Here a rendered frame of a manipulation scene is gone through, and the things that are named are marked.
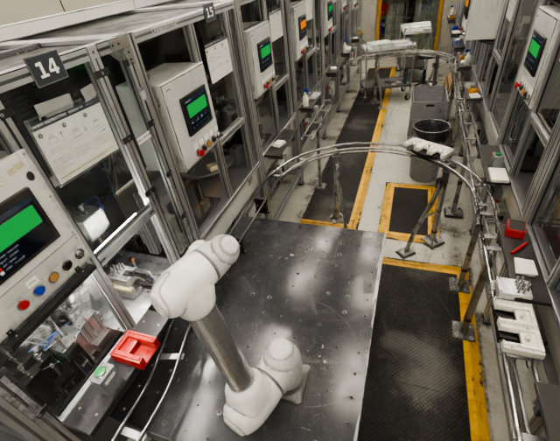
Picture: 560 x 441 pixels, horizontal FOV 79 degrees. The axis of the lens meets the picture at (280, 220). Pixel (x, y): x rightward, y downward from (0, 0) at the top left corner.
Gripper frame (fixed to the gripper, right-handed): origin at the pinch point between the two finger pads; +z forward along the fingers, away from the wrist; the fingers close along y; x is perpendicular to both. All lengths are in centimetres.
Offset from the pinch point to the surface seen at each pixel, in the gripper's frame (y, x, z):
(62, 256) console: 44, 30, -17
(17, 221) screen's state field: 65, 36, -20
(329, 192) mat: -101, -238, -42
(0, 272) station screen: 55, 48, -20
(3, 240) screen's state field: 63, 42, -20
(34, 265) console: 49, 39, -17
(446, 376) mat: -108, -46, -159
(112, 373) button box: -2, 45, -27
